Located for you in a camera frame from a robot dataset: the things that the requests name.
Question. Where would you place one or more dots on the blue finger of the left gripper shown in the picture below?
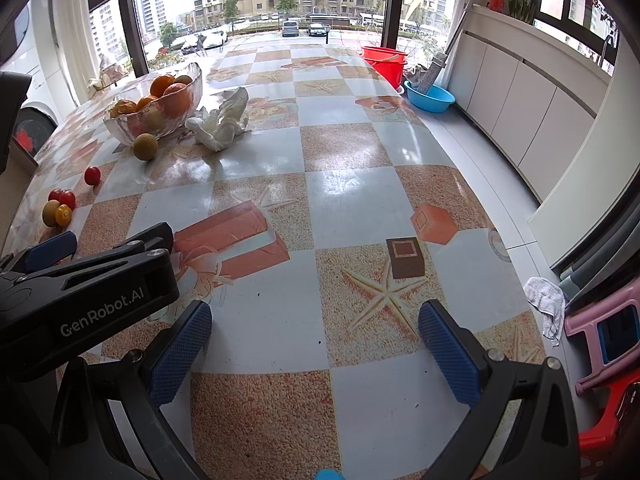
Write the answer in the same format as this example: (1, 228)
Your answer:
(50, 252)

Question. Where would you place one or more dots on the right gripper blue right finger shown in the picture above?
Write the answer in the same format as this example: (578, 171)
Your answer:
(459, 356)

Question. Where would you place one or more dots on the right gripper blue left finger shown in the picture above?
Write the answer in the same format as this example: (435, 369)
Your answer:
(174, 350)

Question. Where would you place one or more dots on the greenish yellow fruit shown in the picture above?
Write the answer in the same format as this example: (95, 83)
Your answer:
(48, 213)

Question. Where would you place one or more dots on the small orange tangerine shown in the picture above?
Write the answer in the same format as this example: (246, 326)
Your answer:
(63, 215)

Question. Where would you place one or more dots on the small red tomato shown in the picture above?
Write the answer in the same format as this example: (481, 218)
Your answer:
(92, 176)

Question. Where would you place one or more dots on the green-brown round fruit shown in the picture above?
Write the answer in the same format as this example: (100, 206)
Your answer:
(145, 147)

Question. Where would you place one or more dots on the white rag on floor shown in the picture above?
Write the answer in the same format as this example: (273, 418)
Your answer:
(549, 300)

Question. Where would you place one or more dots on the pink plastic stool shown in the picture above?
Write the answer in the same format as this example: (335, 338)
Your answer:
(611, 331)

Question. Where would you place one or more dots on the red plastic stool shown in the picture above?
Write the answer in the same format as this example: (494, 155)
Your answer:
(618, 424)

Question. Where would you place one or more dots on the glass fruit bowl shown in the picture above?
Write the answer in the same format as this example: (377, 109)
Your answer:
(136, 110)

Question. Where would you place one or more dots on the blue plastic basin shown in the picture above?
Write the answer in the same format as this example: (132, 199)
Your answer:
(436, 100)

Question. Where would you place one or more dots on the white low cabinet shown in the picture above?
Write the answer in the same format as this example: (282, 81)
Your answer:
(534, 97)

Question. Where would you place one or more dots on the red plastic bucket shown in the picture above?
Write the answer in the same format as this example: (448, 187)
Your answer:
(389, 63)

